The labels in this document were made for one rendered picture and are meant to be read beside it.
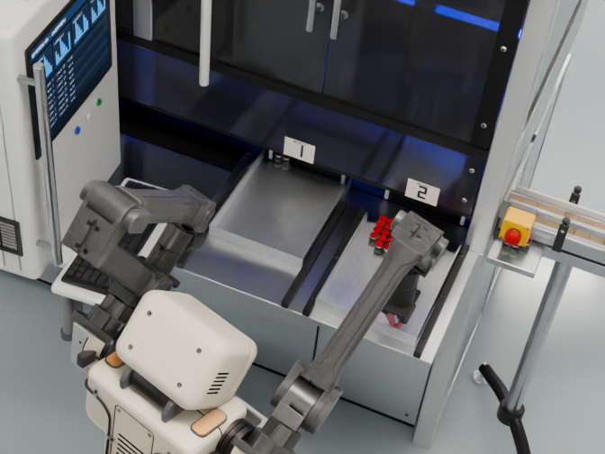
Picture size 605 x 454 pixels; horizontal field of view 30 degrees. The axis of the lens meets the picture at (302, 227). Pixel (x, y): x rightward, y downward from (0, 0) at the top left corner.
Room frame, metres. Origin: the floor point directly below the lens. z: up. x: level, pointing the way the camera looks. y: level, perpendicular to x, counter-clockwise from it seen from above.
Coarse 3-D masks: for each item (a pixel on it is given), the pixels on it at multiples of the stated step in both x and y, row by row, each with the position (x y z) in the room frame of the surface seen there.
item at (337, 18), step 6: (336, 0) 2.15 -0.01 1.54; (342, 0) 2.16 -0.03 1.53; (336, 6) 2.15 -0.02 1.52; (336, 12) 2.15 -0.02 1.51; (342, 12) 2.21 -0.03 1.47; (336, 18) 2.15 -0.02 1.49; (342, 18) 2.19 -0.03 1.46; (330, 24) 2.16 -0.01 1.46; (336, 24) 2.15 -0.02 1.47; (330, 30) 2.16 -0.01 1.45; (336, 30) 2.15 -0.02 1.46; (330, 36) 2.15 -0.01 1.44; (336, 36) 2.15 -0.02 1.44
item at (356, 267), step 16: (368, 224) 2.13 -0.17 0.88; (352, 240) 2.04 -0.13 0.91; (368, 240) 2.07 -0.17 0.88; (352, 256) 2.01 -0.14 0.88; (368, 256) 2.01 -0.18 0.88; (448, 256) 2.05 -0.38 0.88; (336, 272) 1.94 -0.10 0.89; (352, 272) 1.95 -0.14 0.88; (368, 272) 1.96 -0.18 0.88; (432, 272) 1.98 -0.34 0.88; (448, 272) 1.97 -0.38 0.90; (336, 288) 1.89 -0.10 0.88; (352, 288) 1.89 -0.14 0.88; (432, 288) 1.93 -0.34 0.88; (320, 304) 1.82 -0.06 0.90; (336, 304) 1.81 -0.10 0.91; (352, 304) 1.84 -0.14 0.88; (416, 304) 1.87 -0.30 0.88; (432, 304) 1.84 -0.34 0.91; (384, 320) 1.80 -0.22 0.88; (416, 320) 1.82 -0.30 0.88; (400, 336) 1.75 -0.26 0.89; (416, 336) 1.74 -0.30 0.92
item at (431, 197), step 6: (408, 180) 2.14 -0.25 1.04; (414, 180) 2.13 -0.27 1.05; (408, 186) 2.14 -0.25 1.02; (414, 186) 2.13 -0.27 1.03; (426, 186) 2.12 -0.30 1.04; (432, 186) 2.12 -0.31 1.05; (408, 192) 2.14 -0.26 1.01; (414, 192) 2.13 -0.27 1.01; (432, 192) 2.12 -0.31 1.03; (438, 192) 2.11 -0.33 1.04; (414, 198) 2.13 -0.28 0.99; (420, 198) 2.12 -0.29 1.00; (426, 198) 2.12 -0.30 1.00; (432, 198) 2.12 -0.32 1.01; (432, 204) 2.11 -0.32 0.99
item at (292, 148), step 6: (288, 138) 2.24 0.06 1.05; (288, 144) 2.24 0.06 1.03; (294, 144) 2.23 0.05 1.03; (300, 144) 2.23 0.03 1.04; (306, 144) 2.22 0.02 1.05; (288, 150) 2.24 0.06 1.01; (294, 150) 2.23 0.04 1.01; (300, 150) 2.23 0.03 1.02; (306, 150) 2.22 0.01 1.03; (312, 150) 2.22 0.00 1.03; (294, 156) 2.23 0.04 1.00; (306, 156) 2.22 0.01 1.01; (312, 156) 2.22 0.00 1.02; (312, 162) 2.22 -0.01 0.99
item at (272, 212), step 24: (264, 168) 2.30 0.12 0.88; (240, 192) 2.19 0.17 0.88; (264, 192) 2.20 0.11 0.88; (288, 192) 2.21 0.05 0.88; (312, 192) 2.23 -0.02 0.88; (336, 192) 2.24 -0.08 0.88; (216, 216) 2.06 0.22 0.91; (240, 216) 2.10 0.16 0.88; (264, 216) 2.11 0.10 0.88; (288, 216) 2.12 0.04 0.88; (312, 216) 2.13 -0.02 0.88; (240, 240) 2.00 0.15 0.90; (264, 240) 2.03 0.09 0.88; (288, 240) 2.04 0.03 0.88; (312, 240) 2.01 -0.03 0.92
